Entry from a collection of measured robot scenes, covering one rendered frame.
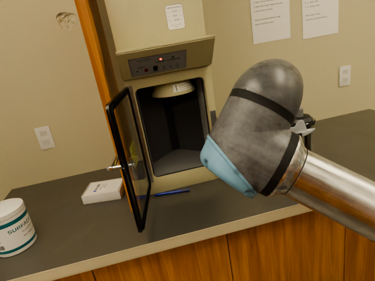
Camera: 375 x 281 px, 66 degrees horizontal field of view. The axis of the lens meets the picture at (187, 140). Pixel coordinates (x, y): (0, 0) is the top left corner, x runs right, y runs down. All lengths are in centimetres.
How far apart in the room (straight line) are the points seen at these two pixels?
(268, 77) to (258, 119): 7
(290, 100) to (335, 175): 13
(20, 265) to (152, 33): 86
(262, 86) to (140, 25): 67
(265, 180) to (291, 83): 15
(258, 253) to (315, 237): 22
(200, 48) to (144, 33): 20
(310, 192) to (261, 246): 66
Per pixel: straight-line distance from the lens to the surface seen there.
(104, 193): 123
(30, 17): 155
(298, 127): 105
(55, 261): 104
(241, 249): 109
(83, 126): 155
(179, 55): 99
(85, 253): 101
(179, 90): 110
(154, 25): 106
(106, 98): 98
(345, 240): 129
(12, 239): 113
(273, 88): 46
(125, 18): 106
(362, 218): 50
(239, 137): 44
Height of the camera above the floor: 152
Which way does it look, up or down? 20 degrees down
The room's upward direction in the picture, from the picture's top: 10 degrees counter-clockwise
